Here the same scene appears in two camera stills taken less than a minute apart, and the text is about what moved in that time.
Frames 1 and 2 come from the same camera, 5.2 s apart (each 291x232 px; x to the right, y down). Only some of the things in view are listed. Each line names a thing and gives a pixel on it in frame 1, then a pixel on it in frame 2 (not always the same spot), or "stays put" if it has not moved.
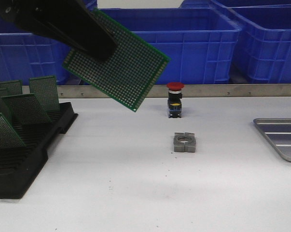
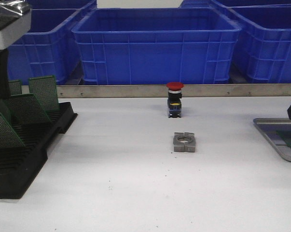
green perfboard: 24,110 stays put
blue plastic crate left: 18,53 stays put
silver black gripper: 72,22 → 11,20
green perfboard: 2,134 stays put
